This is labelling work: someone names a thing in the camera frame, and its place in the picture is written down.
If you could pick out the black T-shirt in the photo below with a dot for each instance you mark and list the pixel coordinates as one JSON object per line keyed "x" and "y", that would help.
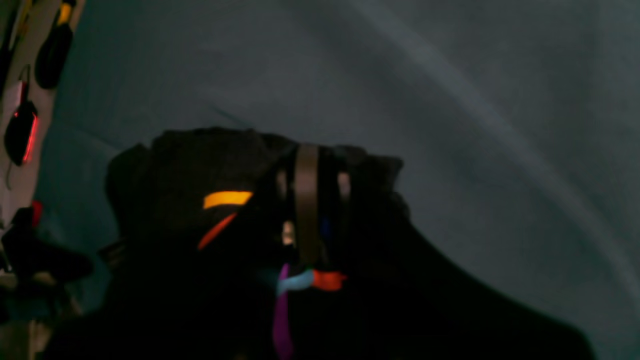
{"x": 175, "y": 294}

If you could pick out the black computer mouse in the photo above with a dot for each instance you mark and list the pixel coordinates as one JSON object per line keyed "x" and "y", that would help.
{"x": 52, "y": 56}

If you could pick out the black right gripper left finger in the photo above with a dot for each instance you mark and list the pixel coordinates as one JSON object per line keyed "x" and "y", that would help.
{"x": 296, "y": 182}

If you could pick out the yellow handled pliers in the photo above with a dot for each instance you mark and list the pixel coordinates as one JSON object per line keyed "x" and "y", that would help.
{"x": 65, "y": 12}

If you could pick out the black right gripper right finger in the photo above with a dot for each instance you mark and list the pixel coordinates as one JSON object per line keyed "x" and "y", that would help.
{"x": 408, "y": 301}

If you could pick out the teal table cloth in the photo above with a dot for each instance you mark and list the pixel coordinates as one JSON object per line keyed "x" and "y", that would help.
{"x": 517, "y": 121}

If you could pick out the red black clamp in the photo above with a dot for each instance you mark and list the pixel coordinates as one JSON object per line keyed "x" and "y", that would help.
{"x": 21, "y": 133}

